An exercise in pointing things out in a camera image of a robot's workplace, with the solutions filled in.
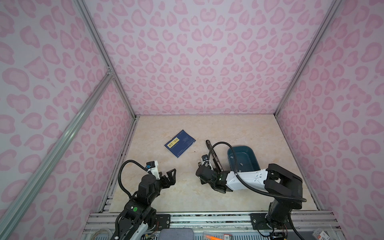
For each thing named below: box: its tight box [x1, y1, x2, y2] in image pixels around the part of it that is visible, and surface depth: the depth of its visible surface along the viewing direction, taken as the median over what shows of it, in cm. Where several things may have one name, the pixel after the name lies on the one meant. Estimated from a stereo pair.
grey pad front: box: [158, 228, 195, 240], surface depth 69 cm
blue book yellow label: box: [164, 129, 196, 159], surface depth 105 cm
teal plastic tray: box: [227, 145, 261, 173], surface depth 95 cm
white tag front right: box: [312, 228, 331, 240], surface depth 70 cm
